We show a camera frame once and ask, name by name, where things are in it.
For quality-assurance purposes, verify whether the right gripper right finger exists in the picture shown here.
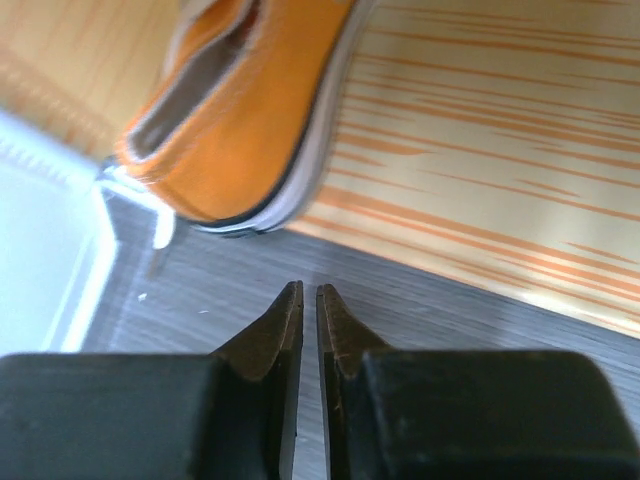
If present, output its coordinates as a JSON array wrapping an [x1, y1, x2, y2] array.
[[316, 284, 639, 479]]

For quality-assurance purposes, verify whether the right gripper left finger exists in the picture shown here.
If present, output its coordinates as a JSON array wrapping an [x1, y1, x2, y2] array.
[[1, 282, 303, 479]]

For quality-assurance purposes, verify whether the orange sneaker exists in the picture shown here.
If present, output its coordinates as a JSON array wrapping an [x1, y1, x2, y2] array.
[[115, 1, 373, 235]]

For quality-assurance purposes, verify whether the white cabinet door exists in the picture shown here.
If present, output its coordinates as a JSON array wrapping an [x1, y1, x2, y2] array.
[[1, 111, 176, 355]]

